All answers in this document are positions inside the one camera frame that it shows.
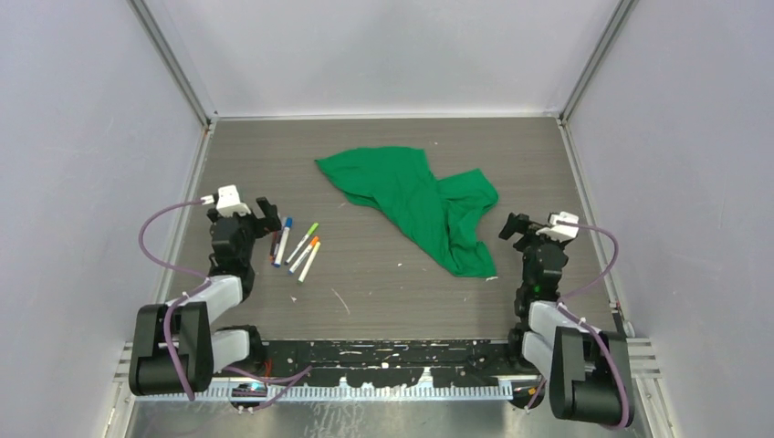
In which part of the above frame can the white marker blue end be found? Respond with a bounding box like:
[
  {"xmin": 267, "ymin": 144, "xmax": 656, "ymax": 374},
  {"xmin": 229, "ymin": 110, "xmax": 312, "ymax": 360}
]
[{"xmin": 272, "ymin": 216, "xmax": 293, "ymax": 267}]

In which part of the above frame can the white marker blue tip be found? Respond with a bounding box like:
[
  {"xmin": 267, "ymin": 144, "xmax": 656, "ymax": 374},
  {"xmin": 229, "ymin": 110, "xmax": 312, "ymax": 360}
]
[{"xmin": 288, "ymin": 242, "xmax": 316, "ymax": 275}]

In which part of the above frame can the white marker green tip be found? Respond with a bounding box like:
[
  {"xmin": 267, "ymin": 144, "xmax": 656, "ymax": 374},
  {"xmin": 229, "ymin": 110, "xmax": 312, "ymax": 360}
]
[{"xmin": 298, "ymin": 249, "xmax": 319, "ymax": 284}]

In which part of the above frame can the red orange pen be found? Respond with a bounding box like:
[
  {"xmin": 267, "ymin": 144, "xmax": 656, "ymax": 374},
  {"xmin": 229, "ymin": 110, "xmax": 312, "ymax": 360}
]
[{"xmin": 268, "ymin": 220, "xmax": 284, "ymax": 263}]

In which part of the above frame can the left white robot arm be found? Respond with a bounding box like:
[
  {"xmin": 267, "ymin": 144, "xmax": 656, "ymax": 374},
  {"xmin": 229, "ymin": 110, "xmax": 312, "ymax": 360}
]
[{"xmin": 128, "ymin": 197, "xmax": 281, "ymax": 399}]

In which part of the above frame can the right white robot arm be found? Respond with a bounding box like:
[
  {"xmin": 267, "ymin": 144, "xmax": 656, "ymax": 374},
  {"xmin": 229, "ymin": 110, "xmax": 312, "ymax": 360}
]
[{"xmin": 498, "ymin": 212, "xmax": 634, "ymax": 429}]

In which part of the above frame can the green cloth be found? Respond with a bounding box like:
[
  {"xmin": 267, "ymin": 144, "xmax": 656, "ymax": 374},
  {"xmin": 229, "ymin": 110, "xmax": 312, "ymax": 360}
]
[{"xmin": 316, "ymin": 146, "xmax": 499, "ymax": 278}]

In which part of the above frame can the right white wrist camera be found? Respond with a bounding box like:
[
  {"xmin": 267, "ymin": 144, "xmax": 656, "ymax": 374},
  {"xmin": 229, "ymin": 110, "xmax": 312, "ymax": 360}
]
[{"xmin": 536, "ymin": 212, "xmax": 580, "ymax": 243}]

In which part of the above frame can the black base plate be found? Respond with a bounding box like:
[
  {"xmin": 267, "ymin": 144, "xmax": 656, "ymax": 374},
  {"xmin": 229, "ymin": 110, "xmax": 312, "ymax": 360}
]
[{"xmin": 234, "ymin": 339, "xmax": 549, "ymax": 388}]

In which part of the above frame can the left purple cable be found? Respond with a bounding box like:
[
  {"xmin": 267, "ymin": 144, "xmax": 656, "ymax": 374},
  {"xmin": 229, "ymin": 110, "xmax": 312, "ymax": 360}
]
[{"xmin": 139, "ymin": 198, "xmax": 314, "ymax": 412}]

